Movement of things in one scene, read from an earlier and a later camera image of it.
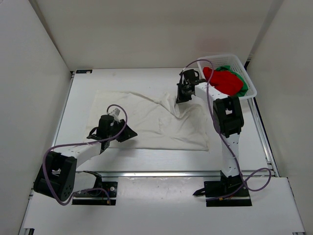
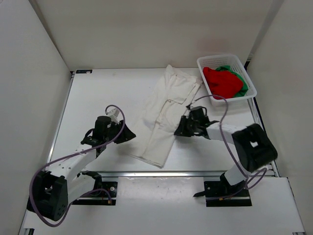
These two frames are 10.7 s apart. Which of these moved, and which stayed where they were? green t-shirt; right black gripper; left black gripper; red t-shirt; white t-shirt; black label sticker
Moved: right black gripper; white t-shirt
Stayed: green t-shirt; left black gripper; black label sticker; red t-shirt
